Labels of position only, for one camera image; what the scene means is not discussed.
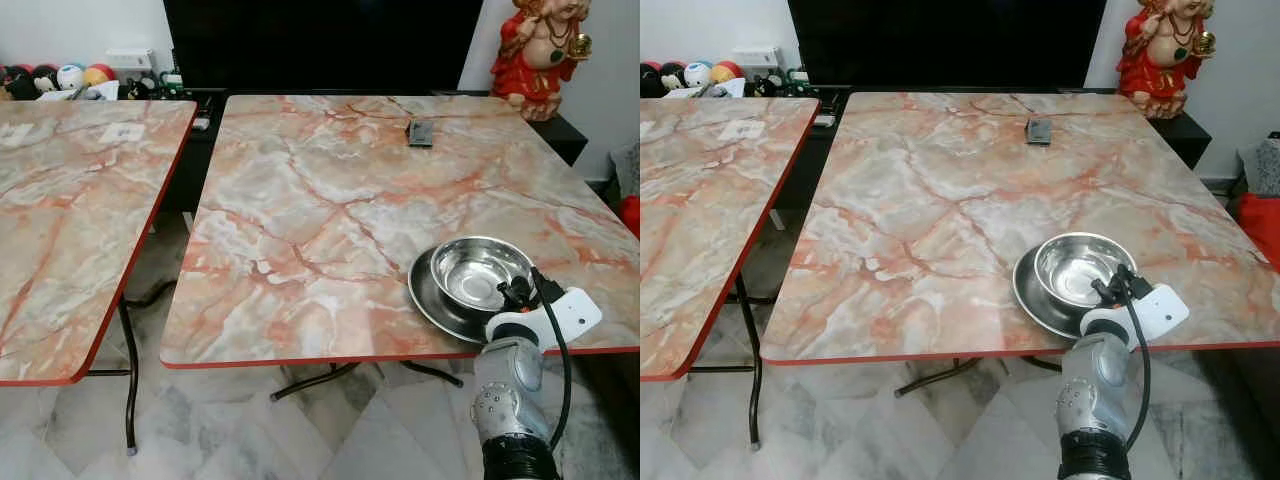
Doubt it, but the round steel bowl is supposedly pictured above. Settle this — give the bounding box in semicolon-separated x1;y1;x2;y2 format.
430;235;537;313
1034;232;1139;309

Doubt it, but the round steel plate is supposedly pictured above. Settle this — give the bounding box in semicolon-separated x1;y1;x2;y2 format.
1012;243;1141;342
407;245;542;347

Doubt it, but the grey fabric item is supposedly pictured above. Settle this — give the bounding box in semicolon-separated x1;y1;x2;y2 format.
609;140;641;201
1239;134;1280;197

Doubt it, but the red and gold statue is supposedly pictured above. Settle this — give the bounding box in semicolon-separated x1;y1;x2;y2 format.
489;0;594;123
1116;0;1218;121

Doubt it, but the black television screen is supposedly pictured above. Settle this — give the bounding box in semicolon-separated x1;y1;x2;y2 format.
787;0;1109;89
163;0;486;94

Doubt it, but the white plastic box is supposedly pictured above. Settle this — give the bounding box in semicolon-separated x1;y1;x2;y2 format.
731;45;784;74
104;47;157;77

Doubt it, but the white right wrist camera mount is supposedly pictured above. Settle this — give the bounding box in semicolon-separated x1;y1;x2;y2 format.
1081;283;1191;352
486;287;604;352

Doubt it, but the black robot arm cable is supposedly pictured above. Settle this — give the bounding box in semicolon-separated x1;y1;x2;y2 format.
1124;268;1154;453
532;268;574;453

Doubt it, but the black crossed table leg frame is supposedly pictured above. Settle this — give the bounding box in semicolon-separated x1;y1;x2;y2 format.
268;358;467;403
893;355;1063;399

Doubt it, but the black metal table leg frame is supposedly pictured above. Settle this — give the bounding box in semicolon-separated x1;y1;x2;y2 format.
688;274;765;450
84;298;143;457

